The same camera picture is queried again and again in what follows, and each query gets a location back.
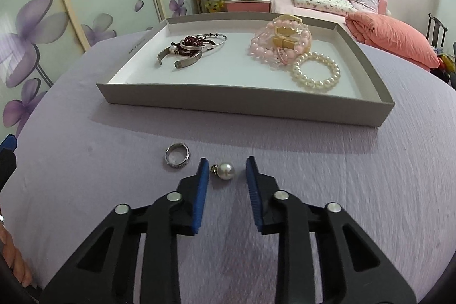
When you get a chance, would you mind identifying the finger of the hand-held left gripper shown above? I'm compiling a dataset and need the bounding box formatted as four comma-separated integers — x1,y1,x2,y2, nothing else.
0,135,18,191

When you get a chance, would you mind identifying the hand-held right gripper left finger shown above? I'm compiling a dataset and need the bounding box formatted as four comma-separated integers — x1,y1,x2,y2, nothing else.
39,157,210,304

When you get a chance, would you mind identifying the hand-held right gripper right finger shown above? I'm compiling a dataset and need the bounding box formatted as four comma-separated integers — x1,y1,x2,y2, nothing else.
245,156,417,304

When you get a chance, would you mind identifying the grey cardboard tray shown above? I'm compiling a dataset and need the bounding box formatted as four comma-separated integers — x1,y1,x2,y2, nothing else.
96,12,395,127

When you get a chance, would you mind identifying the white pearl bracelet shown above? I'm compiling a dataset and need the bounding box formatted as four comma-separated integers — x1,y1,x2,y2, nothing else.
291,52,341,93

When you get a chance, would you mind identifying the pink bead bracelet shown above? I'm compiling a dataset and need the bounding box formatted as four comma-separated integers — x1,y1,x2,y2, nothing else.
248,36,299,69

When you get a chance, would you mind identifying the dark red bead necklace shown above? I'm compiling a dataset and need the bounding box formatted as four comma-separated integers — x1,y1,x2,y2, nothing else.
171,35,211,57

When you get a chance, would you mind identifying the thin silver bangle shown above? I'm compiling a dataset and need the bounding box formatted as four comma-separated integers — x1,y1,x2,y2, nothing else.
180,32,228,52

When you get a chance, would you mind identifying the pale pink bead strand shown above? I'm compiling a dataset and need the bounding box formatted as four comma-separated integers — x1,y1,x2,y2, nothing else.
262,19,313,53

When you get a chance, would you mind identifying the person's left hand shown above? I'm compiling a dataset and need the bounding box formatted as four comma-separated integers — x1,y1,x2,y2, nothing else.
0,215,32,287

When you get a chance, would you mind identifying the purple cloth cover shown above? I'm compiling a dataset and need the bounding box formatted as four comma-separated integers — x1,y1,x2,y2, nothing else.
0,30,456,304

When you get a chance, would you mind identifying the flower print wardrobe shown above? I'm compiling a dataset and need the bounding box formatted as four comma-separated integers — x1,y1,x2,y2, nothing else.
0,0,200,148

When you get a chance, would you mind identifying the gold wrist watch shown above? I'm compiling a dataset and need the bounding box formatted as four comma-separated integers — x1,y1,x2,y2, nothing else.
271,14,304,50

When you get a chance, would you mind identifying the pink nightstand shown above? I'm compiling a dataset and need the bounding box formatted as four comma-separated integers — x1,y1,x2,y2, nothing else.
224,0,272,13

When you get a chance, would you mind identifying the floral white pillow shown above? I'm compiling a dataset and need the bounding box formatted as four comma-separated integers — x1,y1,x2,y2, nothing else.
290,0,358,14

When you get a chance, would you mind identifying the orange quilt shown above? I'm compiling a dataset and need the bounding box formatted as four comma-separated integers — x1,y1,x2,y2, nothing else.
345,11,442,70

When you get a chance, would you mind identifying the black chair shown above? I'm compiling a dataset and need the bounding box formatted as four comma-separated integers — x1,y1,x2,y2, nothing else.
427,13,449,48

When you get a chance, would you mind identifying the silver ring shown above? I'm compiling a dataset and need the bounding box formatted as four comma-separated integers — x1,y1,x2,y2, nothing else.
164,143,190,169

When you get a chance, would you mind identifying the silver cuff bracelet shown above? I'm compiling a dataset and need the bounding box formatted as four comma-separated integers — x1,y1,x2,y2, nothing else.
157,44,203,70

